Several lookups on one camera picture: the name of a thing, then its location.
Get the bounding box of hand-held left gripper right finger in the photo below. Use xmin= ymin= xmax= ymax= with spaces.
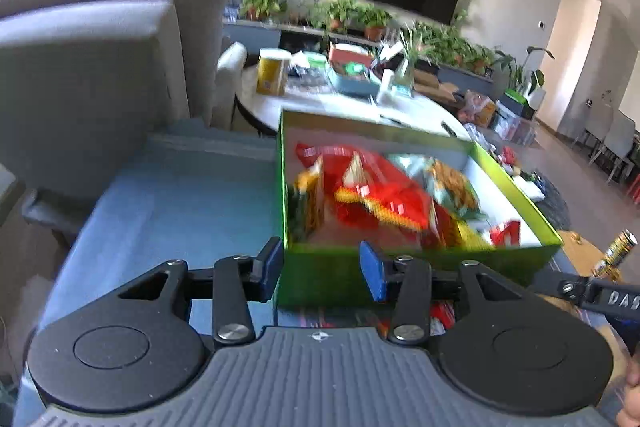
xmin=359 ymin=241 xmax=533 ymax=347

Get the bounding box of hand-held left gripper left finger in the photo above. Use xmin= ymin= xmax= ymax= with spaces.
xmin=117 ymin=237 xmax=284 ymax=347

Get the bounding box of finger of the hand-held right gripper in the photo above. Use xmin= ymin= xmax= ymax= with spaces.
xmin=542 ymin=268 xmax=601 ymax=309

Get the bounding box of green cardboard box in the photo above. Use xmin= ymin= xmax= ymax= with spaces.
xmin=275 ymin=109 xmax=564 ymax=309

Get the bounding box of yellow red chip bag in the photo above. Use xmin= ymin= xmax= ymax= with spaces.
xmin=291 ymin=156 xmax=327 ymax=241

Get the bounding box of white blue red wrapper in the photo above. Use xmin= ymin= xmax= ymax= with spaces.
xmin=486 ymin=219 xmax=524 ymax=249

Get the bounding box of red black snack packet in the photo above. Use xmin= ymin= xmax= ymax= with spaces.
xmin=429 ymin=301 xmax=457 ymax=336

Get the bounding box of red snack bag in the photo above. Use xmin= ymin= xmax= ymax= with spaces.
xmin=294 ymin=142 xmax=437 ymax=234

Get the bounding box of yellow green snack packet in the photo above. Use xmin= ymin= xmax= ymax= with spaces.
xmin=439 ymin=206 xmax=497 ymax=251

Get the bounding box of green yellow snack bag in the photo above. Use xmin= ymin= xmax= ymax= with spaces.
xmin=400 ymin=154 xmax=484 ymax=221

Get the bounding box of person's right hand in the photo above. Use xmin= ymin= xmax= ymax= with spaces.
xmin=626 ymin=347 xmax=640 ymax=390

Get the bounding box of round wooden side table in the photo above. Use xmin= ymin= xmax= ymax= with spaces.
xmin=554 ymin=229 xmax=627 ymax=289

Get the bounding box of yellow black can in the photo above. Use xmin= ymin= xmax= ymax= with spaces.
xmin=592 ymin=229 xmax=639 ymax=281

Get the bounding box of dark marble round table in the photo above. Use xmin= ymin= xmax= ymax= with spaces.
xmin=479 ymin=141 xmax=572 ymax=229

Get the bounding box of blue striped tablecloth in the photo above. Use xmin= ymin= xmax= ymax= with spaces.
xmin=12 ymin=132 xmax=631 ymax=427

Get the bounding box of grey dining chair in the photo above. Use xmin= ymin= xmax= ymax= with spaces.
xmin=597 ymin=111 xmax=639 ymax=186
xmin=574 ymin=106 xmax=614 ymax=163

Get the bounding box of white round coffee table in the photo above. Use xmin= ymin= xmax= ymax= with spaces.
xmin=234 ymin=66 xmax=471 ymax=144

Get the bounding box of clear storage bin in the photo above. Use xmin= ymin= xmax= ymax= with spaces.
xmin=492 ymin=102 xmax=537 ymax=143

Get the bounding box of blue plastic basket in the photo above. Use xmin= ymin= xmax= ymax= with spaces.
xmin=329 ymin=67 xmax=382 ymax=98

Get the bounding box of yellow canister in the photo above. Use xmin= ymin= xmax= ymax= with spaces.
xmin=256 ymin=48 xmax=292 ymax=96

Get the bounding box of small white bottle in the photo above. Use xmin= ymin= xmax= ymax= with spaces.
xmin=377 ymin=69 xmax=397 ymax=104

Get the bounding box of small green black box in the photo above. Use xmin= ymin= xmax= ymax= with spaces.
xmin=504 ymin=89 xmax=532 ymax=118

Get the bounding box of plastic bag with red fruit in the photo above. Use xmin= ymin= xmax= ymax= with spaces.
xmin=459 ymin=89 xmax=497 ymax=128

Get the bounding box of open cardboard box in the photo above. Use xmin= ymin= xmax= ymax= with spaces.
xmin=414 ymin=69 xmax=467 ymax=103

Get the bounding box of large leaf plant white pot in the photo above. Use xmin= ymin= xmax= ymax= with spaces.
xmin=494 ymin=46 xmax=556 ymax=110

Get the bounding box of spider plant in glass vase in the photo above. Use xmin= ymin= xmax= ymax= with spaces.
xmin=394 ymin=26 xmax=434 ymax=98

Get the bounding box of pink red box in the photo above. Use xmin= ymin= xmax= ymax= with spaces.
xmin=327 ymin=44 xmax=374 ymax=66

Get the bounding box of grey sofa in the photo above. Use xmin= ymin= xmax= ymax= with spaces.
xmin=0 ymin=0 xmax=231 ymax=228

